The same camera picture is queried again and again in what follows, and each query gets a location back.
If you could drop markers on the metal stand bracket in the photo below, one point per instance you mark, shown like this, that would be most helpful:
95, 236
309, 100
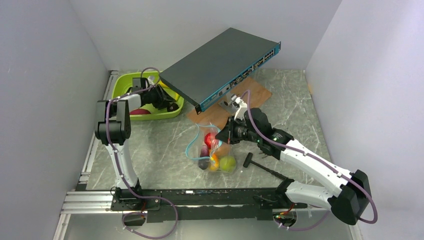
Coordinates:
229, 104

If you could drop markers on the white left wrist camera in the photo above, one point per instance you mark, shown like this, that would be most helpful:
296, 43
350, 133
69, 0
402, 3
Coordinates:
153, 79

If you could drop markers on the lime green plastic tray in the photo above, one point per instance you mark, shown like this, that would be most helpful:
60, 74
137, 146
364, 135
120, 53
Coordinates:
123, 84

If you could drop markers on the red toy apple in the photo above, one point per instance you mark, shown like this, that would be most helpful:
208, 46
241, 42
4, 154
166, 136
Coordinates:
210, 141

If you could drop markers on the dark brown toy fruit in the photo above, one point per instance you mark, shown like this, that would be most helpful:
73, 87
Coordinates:
172, 107

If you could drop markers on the dark grey network switch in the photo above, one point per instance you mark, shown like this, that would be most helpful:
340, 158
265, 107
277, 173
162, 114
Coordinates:
211, 71

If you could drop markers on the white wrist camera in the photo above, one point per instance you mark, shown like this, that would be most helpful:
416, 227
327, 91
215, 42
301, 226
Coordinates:
153, 79
239, 116

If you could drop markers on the green toy pear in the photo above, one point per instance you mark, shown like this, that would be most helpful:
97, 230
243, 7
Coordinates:
227, 164

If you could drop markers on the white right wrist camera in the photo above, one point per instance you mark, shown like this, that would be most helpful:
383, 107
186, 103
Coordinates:
239, 116

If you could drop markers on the dark red toy fruit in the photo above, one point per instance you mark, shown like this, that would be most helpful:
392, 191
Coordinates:
140, 111

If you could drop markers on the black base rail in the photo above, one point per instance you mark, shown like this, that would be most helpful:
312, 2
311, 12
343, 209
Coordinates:
203, 204

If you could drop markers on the clear zip top bag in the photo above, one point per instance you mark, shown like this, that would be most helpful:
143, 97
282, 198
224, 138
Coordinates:
193, 149

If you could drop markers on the orange toy mango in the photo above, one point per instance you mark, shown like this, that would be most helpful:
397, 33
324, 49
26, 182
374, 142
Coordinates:
214, 163

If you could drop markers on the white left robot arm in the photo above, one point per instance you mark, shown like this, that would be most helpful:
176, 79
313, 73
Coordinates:
113, 129

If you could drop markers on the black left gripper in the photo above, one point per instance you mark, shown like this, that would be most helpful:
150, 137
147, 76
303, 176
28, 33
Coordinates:
164, 98

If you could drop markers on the purple toy eggplant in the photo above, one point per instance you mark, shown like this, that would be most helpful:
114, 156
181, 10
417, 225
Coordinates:
204, 162

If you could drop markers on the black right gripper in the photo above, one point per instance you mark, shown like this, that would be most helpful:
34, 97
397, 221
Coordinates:
227, 134

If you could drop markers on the black rubber mallet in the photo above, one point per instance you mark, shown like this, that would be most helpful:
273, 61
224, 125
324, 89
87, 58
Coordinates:
249, 161

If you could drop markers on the wooden board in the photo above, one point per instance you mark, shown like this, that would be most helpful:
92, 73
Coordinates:
218, 116

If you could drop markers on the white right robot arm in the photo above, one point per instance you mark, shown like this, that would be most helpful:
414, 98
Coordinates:
345, 193

